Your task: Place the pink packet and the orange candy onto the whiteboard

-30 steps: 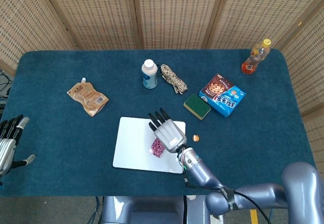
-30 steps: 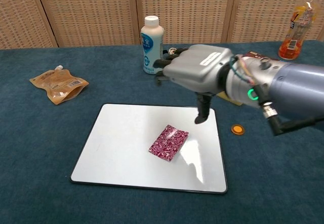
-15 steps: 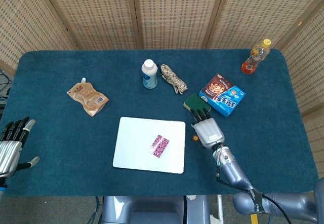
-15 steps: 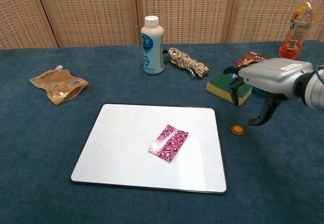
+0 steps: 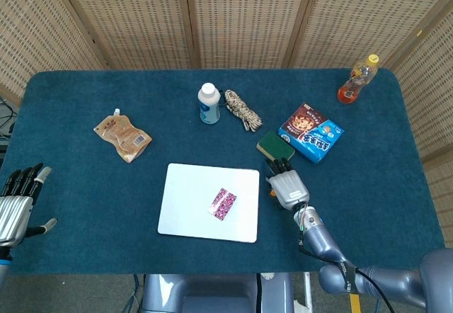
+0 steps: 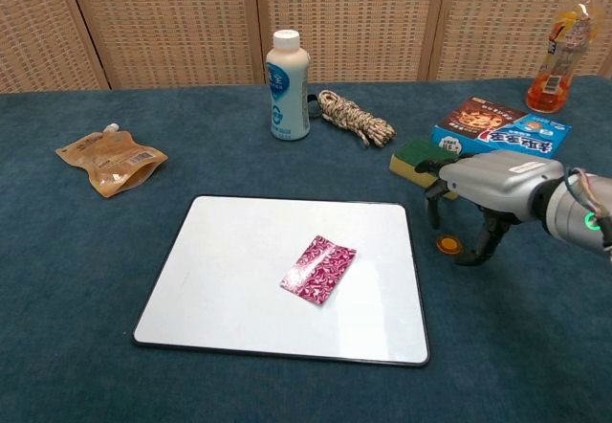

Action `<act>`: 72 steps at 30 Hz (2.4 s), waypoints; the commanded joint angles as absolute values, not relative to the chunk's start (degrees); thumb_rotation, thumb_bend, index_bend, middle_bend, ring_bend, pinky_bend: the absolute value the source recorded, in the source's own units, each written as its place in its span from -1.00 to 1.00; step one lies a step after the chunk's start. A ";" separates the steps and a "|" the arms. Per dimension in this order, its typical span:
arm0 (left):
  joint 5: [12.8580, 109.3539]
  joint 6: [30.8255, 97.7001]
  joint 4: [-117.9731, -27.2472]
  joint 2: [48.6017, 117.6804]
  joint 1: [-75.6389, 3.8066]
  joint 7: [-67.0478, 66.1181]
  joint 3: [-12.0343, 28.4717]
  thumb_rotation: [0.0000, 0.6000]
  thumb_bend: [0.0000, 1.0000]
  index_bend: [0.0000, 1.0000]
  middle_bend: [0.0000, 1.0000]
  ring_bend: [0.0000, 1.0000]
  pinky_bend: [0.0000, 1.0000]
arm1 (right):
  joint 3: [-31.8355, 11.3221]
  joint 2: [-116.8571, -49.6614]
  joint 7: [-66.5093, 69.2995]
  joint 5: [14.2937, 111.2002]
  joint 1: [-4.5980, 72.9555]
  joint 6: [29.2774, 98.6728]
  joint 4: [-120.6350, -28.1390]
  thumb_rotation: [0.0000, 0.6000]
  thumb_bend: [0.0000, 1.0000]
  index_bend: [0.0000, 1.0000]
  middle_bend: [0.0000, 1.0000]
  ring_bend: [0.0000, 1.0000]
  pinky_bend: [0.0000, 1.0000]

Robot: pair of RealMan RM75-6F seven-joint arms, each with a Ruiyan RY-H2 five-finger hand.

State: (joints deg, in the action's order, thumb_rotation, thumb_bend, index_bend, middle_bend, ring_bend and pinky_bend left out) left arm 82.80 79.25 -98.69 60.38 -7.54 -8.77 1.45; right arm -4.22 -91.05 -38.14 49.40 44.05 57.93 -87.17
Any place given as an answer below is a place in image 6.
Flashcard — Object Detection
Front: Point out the green and yellow sponge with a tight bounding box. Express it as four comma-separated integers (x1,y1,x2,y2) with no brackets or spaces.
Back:
388,137,463,200

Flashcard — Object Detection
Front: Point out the white board tray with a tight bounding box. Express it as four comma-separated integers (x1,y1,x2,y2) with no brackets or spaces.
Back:
132,194,430,367

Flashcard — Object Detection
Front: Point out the red white patterned foil packet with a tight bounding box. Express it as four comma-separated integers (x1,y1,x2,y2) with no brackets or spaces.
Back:
278,234,358,308

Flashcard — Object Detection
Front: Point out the blue and brown snack box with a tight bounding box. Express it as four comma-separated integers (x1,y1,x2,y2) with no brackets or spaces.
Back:
430,96,573,160

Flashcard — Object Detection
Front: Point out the orange drink bottle yellow cap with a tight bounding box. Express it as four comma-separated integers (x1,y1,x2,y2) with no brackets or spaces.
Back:
525,0,608,114

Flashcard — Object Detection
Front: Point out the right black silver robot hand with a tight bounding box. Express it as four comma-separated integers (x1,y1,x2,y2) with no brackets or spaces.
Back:
414,149,566,266

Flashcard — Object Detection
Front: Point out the small round orange badge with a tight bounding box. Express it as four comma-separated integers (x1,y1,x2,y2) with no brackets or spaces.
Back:
435,234,466,255

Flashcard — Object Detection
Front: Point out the beige braided rope bundle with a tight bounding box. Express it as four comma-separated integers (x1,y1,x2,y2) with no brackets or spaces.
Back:
317,89,397,149

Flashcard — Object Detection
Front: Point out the white milk bottle blue label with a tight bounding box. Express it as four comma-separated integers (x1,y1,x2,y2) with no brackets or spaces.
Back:
265,29,311,142

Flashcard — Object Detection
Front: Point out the brown spouted drink pouch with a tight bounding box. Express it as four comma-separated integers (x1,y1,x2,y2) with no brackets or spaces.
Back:
55,122,169,199

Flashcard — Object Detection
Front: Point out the woven bamboo screen panel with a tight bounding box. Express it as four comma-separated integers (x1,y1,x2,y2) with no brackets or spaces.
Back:
428,0,612,82
61,0,263,90
251,0,449,84
0,0,112,95

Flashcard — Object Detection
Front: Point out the dark blue table mat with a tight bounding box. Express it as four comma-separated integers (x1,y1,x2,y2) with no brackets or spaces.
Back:
0,76,612,423

